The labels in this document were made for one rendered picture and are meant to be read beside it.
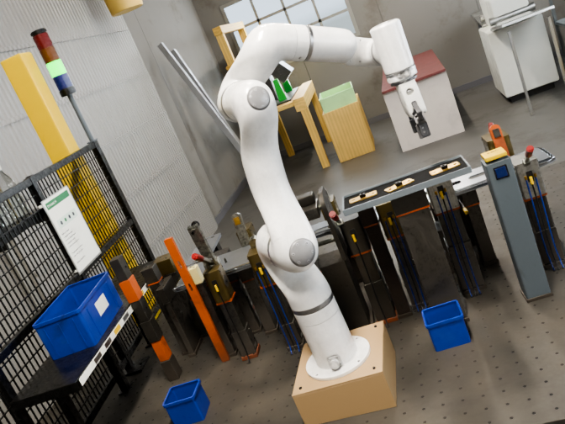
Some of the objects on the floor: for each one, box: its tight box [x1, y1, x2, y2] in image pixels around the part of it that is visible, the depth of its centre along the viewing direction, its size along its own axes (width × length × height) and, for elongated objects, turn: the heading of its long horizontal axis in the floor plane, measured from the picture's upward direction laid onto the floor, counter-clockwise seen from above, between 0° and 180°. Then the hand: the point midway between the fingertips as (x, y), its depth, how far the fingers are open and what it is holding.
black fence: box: [0, 140, 160, 424], centre depth 214 cm, size 14×197×155 cm, turn 46°
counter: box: [382, 49, 465, 152], centre depth 739 cm, size 68×206×70 cm, turn 42°
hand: (420, 130), depth 174 cm, fingers open, 8 cm apart
